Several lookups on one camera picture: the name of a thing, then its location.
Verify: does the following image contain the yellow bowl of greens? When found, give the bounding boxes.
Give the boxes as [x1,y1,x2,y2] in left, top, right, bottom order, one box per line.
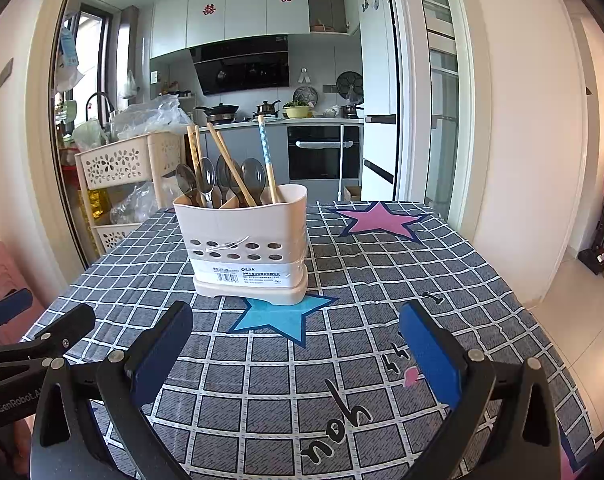
[282,100,313,119]

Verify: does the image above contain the beige plastic storage cart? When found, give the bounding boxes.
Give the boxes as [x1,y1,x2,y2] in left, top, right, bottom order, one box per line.
[74,131,187,256]

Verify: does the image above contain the beige plastic utensil holder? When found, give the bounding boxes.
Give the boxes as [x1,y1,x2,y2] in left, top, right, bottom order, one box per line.
[173,184,310,307]

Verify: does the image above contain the grey plaid star tablecloth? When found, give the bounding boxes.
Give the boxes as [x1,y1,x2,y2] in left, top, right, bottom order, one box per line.
[19,200,597,480]

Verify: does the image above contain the black range hood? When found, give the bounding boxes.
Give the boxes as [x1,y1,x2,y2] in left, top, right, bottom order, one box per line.
[189,35,290,97]

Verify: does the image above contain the black built-in oven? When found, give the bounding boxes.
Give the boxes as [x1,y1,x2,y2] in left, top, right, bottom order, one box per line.
[287,124,361,182]

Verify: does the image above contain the white refrigerator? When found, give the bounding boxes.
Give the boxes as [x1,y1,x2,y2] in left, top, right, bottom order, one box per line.
[354,0,400,203]

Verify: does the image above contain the black wok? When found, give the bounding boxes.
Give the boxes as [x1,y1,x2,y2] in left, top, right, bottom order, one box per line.
[195,102,240,123]

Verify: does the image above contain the white pole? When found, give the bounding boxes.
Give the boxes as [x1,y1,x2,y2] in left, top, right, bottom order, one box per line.
[338,125,346,201]

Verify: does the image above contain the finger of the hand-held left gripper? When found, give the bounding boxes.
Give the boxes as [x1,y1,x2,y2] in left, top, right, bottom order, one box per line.
[0,302,97,368]
[0,289,34,328]

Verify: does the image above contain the glass sliding door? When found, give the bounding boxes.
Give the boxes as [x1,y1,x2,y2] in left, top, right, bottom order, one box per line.
[412,0,475,221]

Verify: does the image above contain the pink plastic stool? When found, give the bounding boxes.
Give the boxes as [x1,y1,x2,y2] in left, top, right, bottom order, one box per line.
[0,241,45,346]

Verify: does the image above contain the clear plastic bag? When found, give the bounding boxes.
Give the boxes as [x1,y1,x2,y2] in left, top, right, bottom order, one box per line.
[109,182,160,226]

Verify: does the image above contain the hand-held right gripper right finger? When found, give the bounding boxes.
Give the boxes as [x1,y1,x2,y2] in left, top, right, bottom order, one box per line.
[398,300,575,480]

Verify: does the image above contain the blue dotted wooden chopstick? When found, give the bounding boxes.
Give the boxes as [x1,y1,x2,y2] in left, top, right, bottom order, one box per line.
[257,115,281,204]

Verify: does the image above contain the blue white hanging packet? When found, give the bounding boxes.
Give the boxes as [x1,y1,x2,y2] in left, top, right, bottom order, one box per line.
[57,25,85,93]

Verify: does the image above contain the white upper kitchen cabinets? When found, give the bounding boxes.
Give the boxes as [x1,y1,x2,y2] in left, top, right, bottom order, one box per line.
[149,0,310,59]

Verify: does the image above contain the curved kitchen faucet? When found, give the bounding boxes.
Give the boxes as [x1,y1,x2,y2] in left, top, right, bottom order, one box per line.
[85,91,115,131]

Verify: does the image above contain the round hanging rack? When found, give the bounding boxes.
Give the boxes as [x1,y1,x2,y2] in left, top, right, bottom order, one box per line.
[336,71,363,101]

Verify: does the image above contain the grey base cabinet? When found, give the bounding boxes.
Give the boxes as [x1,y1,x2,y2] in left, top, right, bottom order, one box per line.
[192,124,289,196]

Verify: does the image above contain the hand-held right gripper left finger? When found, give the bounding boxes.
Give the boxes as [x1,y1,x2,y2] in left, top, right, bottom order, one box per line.
[30,300,195,480]

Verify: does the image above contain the clear plastic bags pile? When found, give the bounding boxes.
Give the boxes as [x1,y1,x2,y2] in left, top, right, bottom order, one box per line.
[109,94,195,141]

